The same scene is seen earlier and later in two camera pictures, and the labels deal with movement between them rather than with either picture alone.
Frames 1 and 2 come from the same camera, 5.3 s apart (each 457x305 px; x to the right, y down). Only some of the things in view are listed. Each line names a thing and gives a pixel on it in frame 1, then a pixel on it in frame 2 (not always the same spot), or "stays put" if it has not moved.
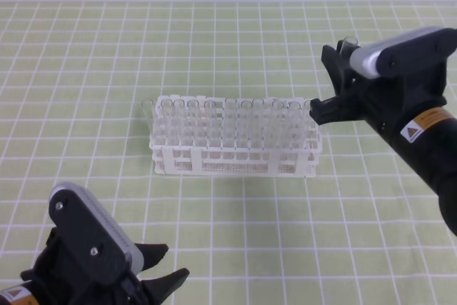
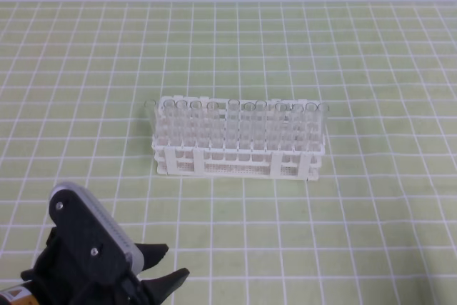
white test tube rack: (226, 136) stays put
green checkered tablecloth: (368, 229) stays put
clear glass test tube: (348, 39) to (323, 109)
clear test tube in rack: (178, 109) stays put
